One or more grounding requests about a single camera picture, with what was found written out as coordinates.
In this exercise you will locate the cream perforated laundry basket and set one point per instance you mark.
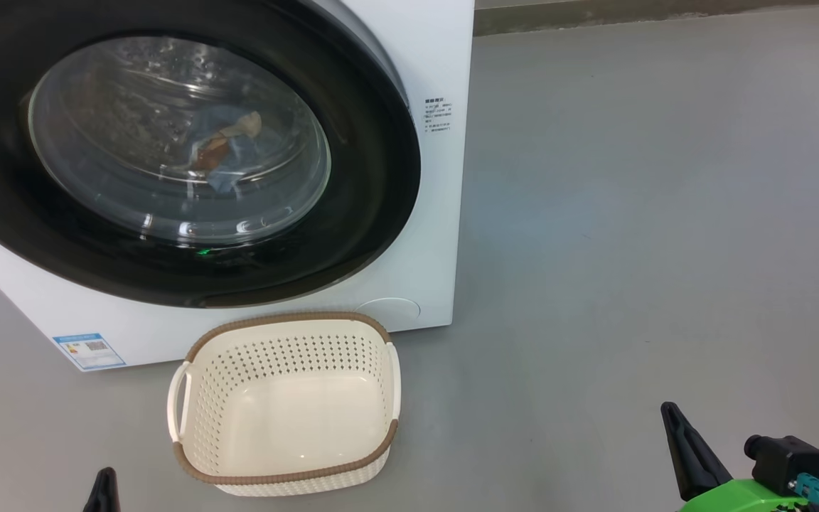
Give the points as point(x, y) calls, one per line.
point(296, 427)

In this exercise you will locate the black round glass washer door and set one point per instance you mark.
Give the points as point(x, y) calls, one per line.
point(374, 199)

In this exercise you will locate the white front-load washing machine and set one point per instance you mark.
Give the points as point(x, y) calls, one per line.
point(431, 235)

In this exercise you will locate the printed black text label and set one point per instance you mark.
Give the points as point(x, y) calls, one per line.
point(438, 115)

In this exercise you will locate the round filter cover panel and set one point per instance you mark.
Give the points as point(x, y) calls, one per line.
point(388, 313)

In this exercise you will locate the teal right camera connector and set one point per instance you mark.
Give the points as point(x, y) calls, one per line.
point(818, 491)

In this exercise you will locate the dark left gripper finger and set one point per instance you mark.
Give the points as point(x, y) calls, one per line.
point(104, 494)

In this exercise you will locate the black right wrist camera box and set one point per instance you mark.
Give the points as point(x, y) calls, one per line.
point(786, 462)

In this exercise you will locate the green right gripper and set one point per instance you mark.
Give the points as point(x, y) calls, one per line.
point(736, 498)

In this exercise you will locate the blue energy label sticker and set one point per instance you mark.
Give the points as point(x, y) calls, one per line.
point(89, 352)

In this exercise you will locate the blue garment large orange print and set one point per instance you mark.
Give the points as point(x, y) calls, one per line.
point(225, 146)

